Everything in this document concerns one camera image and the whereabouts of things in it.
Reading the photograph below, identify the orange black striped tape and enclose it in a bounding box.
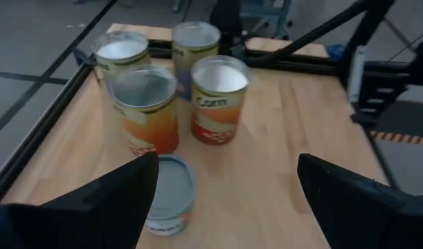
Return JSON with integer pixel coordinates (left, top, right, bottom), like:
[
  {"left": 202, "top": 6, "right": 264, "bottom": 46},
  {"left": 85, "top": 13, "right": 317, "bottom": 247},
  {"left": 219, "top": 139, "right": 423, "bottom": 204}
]
[{"left": 369, "top": 129, "right": 423, "bottom": 147}]

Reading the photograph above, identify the yellow labelled tin can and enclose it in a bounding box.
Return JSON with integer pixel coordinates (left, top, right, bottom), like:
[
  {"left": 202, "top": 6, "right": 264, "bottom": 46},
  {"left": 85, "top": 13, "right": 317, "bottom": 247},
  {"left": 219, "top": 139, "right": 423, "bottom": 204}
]
[{"left": 171, "top": 21, "right": 222, "bottom": 101}]

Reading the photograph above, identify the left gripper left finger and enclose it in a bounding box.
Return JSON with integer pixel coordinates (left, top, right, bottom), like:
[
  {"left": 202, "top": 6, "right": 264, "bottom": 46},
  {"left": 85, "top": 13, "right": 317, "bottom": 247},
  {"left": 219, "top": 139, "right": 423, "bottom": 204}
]
[{"left": 0, "top": 151, "right": 160, "bottom": 249}]

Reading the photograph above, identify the cream and green labelled can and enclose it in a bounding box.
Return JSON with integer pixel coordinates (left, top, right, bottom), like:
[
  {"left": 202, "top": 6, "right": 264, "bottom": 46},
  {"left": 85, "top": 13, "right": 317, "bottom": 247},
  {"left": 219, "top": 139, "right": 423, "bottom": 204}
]
[{"left": 92, "top": 30, "right": 152, "bottom": 87}]

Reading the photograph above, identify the small blue object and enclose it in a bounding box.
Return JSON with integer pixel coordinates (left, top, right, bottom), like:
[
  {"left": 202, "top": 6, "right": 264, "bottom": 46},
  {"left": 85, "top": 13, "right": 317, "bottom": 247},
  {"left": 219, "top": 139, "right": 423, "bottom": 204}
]
[{"left": 327, "top": 44, "right": 345, "bottom": 59}]

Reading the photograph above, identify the black rig frame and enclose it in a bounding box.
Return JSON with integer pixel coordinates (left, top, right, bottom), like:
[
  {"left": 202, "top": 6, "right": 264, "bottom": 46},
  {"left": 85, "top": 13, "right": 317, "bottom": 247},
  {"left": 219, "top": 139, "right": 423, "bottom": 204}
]
[{"left": 252, "top": 0, "right": 423, "bottom": 127}]

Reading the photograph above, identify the short can with grey lid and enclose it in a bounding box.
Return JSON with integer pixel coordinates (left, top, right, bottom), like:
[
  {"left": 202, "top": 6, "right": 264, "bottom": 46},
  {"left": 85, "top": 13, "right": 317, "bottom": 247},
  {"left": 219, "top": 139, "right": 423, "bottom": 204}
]
[{"left": 143, "top": 154, "right": 198, "bottom": 238}]

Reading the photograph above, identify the corn can yellow orange label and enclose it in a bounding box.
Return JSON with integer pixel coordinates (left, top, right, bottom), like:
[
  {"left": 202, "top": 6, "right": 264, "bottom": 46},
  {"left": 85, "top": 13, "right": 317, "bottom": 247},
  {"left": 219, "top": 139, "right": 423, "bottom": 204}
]
[
  {"left": 109, "top": 64, "right": 180, "bottom": 157},
  {"left": 190, "top": 54, "right": 251, "bottom": 146}
]

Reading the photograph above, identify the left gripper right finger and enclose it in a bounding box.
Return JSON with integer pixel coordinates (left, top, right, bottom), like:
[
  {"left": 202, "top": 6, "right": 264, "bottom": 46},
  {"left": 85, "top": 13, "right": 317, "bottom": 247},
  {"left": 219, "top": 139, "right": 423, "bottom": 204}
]
[{"left": 297, "top": 154, "right": 423, "bottom": 249}]

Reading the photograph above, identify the grey metal chair frame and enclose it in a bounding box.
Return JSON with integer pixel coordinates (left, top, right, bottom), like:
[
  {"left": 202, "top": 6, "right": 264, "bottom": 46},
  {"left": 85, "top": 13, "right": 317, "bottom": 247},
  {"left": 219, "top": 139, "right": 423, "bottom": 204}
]
[{"left": 240, "top": 0, "right": 294, "bottom": 39}]

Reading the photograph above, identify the black table frame rail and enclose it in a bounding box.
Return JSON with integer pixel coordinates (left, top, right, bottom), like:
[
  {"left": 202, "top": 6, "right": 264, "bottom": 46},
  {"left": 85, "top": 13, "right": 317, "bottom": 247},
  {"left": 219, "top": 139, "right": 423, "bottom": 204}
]
[
  {"left": 0, "top": 60, "right": 96, "bottom": 205},
  {"left": 147, "top": 38, "right": 340, "bottom": 75}
]

